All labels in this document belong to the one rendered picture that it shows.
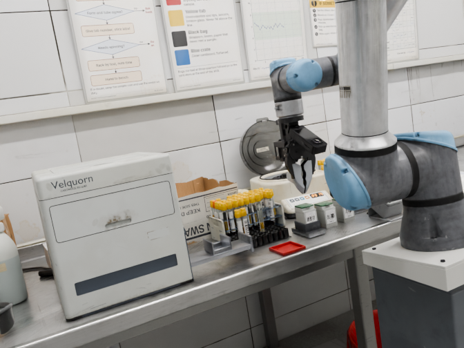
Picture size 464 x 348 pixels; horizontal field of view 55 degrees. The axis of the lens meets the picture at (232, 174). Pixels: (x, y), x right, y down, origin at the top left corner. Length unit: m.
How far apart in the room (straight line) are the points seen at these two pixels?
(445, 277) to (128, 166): 0.64
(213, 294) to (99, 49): 0.95
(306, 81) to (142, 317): 0.64
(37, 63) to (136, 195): 0.76
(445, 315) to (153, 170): 0.64
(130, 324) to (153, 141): 0.82
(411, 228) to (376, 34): 0.39
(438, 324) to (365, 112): 0.42
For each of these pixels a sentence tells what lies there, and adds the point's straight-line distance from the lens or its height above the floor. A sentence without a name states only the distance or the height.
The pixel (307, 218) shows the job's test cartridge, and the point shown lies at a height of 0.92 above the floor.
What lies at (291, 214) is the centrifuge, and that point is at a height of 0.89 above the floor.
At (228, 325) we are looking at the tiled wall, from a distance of 1.89.
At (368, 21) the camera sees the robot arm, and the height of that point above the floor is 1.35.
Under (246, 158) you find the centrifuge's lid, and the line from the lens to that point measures 1.72.
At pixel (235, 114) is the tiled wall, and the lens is 1.77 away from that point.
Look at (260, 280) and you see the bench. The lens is 1.08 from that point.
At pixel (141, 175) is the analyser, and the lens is 0.97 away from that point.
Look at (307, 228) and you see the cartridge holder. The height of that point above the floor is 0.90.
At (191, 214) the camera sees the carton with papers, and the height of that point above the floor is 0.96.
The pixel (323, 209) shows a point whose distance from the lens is 1.28.
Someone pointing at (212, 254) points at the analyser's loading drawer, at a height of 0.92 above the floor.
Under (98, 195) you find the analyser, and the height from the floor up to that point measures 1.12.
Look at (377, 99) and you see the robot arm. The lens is 0.83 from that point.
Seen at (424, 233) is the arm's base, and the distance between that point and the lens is 0.95.
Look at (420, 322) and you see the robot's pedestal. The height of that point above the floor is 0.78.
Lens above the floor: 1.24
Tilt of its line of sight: 8 degrees down
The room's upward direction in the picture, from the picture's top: 9 degrees counter-clockwise
